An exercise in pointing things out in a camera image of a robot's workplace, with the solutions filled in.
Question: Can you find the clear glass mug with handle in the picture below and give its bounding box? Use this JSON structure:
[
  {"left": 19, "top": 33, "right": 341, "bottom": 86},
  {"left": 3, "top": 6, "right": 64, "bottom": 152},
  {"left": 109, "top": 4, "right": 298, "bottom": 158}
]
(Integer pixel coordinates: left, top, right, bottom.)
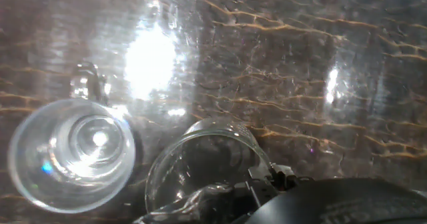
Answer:
[{"left": 7, "top": 61, "right": 137, "bottom": 215}]

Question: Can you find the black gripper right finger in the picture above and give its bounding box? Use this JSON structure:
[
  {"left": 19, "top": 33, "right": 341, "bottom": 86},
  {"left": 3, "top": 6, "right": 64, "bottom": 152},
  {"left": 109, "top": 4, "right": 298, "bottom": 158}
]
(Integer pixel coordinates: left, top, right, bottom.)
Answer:
[{"left": 246, "top": 163, "right": 298, "bottom": 207}]

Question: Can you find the dark marble pattern mat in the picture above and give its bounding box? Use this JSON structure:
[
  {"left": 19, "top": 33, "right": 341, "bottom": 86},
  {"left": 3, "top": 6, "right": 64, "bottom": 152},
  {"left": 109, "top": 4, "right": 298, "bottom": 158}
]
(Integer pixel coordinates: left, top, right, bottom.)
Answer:
[{"left": 0, "top": 0, "right": 427, "bottom": 224}]

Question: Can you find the clear glass beaker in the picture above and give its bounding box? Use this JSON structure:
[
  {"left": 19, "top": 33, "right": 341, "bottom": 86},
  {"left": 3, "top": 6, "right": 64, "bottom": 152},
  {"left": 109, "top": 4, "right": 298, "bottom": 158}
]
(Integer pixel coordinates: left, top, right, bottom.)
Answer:
[{"left": 143, "top": 117, "right": 273, "bottom": 218}]

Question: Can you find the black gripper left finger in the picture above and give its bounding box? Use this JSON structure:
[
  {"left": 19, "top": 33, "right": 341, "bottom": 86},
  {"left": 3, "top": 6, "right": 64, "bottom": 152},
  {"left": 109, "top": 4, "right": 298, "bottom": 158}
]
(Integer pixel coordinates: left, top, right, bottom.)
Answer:
[{"left": 133, "top": 183, "right": 236, "bottom": 224}]

